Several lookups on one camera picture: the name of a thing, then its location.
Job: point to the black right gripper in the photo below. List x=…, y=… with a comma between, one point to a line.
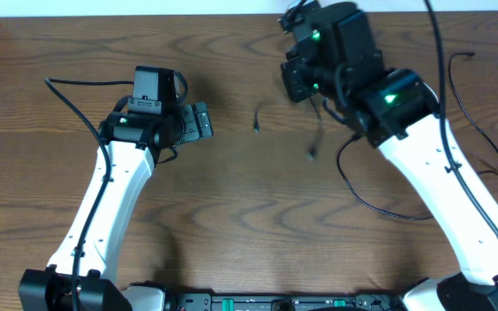
x=298, y=90

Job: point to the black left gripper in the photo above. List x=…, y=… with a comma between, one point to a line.
x=198, y=122

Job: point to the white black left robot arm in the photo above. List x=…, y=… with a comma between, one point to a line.
x=81, y=274

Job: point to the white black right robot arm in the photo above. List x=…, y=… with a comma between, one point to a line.
x=402, y=117

